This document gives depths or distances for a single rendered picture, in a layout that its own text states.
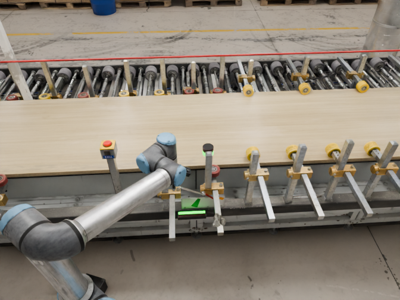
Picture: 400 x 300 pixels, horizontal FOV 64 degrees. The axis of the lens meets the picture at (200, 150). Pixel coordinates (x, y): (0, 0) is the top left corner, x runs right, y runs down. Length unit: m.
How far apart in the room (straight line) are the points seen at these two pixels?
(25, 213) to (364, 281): 2.32
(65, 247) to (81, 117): 1.51
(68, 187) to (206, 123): 1.02
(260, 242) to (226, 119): 1.04
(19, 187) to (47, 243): 1.31
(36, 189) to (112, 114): 0.71
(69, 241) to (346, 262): 2.19
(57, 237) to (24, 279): 1.77
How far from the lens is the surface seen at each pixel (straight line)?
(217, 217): 1.73
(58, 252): 1.08
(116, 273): 2.61
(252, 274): 2.56
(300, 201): 2.10
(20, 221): 1.14
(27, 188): 2.35
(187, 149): 2.05
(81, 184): 2.21
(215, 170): 1.90
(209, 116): 2.32
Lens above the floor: 2.26
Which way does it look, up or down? 42 degrees down
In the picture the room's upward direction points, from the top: straight up
